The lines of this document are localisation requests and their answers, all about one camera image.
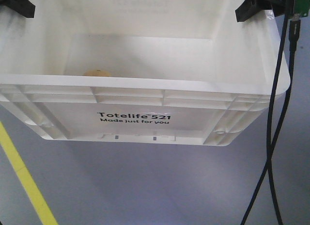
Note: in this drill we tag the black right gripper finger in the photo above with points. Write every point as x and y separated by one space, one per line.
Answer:
250 8

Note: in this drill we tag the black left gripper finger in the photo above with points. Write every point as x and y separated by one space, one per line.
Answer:
23 7

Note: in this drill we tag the yellow round plush toy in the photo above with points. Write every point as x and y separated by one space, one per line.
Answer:
97 73

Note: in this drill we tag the white plastic tote box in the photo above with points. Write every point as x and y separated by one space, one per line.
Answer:
183 72

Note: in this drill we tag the green right circuit board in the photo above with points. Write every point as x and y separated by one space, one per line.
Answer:
301 7

